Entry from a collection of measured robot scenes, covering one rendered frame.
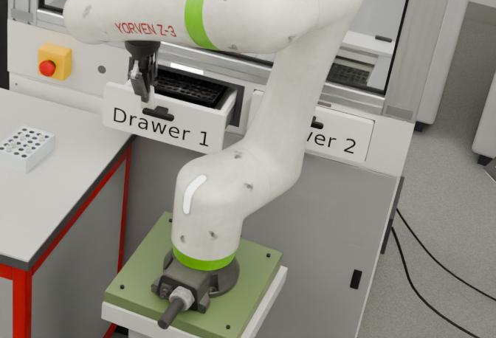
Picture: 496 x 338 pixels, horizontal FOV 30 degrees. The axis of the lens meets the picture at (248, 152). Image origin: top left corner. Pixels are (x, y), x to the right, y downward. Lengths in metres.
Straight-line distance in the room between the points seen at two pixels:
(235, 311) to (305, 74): 0.47
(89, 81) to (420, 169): 1.85
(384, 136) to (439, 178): 1.65
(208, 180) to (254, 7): 0.38
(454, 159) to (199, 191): 2.44
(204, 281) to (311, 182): 0.62
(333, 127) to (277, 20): 0.80
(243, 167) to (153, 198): 0.79
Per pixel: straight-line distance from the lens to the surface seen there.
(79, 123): 2.30
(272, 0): 1.38
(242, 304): 1.77
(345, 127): 2.15
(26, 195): 2.04
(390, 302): 3.11
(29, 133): 2.19
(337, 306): 2.47
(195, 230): 1.67
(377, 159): 2.20
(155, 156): 2.36
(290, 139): 1.69
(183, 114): 2.09
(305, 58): 1.58
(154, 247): 1.86
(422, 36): 2.05
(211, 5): 1.44
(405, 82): 2.10
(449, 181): 3.81
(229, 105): 2.17
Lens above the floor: 1.95
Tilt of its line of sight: 32 degrees down
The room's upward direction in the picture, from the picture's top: 9 degrees clockwise
